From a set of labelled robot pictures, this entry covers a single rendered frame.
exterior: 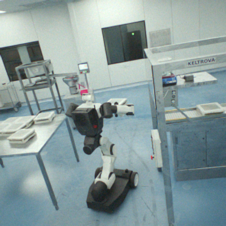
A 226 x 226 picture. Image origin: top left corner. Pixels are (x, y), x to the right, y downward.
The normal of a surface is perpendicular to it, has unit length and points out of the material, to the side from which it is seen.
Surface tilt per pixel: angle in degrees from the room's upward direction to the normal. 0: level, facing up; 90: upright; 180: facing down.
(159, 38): 90
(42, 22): 90
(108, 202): 0
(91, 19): 90
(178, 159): 90
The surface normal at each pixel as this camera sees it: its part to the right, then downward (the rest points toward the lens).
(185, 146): -0.07, 0.38
